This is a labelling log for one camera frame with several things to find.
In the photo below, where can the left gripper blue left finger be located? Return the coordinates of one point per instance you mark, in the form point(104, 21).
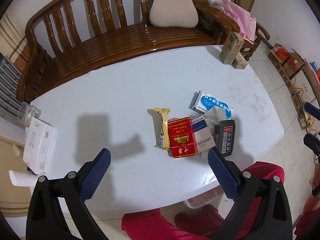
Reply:
point(45, 219)

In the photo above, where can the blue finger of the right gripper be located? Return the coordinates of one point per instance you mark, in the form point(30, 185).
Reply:
point(312, 110)
point(312, 142)

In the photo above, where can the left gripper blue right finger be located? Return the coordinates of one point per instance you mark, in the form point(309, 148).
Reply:
point(273, 217)

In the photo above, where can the black warning-label box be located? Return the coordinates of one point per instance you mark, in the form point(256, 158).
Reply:
point(224, 133)

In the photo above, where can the white tissue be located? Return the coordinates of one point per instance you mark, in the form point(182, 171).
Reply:
point(213, 117)

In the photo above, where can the white blue medicine box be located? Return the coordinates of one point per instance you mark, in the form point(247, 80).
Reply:
point(203, 136)

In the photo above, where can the blue cartoon medicine box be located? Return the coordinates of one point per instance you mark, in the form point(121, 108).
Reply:
point(204, 102)

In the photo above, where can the red cigarette box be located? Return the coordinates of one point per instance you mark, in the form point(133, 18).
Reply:
point(181, 137)

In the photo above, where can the yellow snack wrapper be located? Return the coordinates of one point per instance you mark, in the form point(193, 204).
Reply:
point(164, 142)

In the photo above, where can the white red trash bag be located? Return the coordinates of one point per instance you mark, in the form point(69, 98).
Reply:
point(212, 196)

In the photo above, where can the cardboard boxes pile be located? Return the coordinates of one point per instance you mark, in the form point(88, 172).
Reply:
point(302, 82)

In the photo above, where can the white product box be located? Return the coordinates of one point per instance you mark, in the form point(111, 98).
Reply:
point(37, 140)

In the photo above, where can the small brown drink carton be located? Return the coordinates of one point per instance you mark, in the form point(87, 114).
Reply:
point(239, 62)

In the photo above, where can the tall green drink carton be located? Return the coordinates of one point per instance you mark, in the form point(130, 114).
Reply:
point(231, 48)

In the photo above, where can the pink plastic bag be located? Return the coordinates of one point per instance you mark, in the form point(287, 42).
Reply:
point(243, 19)

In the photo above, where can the glass jar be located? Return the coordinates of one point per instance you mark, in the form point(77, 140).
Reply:
point(26, 112)

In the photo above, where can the wooden armchair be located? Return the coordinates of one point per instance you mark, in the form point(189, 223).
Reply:
point(215, 21)

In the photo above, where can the grey radiator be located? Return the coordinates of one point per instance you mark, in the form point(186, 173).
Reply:
point(9, 78)

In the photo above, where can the beige cushion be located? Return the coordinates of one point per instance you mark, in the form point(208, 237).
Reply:
point(173, 14)

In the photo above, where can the beige curtain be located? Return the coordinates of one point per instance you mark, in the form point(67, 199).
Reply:
point(14, 43)

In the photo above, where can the long wooden bench sofa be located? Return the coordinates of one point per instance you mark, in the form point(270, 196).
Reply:
point(69, 38)

